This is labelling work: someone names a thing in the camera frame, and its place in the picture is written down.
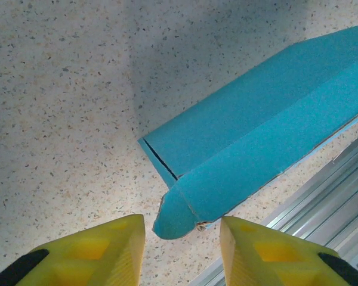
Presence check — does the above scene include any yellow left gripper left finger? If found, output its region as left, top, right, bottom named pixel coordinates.
left=0, top=213, right=146, bottom=286

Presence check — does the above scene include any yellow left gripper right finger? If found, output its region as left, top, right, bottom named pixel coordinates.
left=220, top=216, right=358, bottom=286

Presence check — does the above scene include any teal paper box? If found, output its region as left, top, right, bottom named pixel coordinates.
left=138, top=23, right=358, bottom=241

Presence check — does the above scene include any aluminium rail frame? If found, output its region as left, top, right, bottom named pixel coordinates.
left=190, top=107, right=358, bottom=286

